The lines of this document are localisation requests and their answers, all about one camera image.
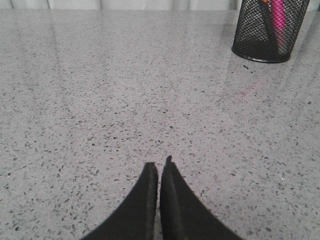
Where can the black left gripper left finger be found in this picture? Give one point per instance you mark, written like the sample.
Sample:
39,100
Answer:
134,219

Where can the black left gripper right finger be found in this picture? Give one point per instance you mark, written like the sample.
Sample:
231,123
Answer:
183,216

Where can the grey curtain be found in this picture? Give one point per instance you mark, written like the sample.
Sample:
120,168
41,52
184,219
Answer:
162,5

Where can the black mesh pen holder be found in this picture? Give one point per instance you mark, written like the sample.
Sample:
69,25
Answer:
251,40

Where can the pink pen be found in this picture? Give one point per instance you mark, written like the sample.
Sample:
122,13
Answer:
278,14

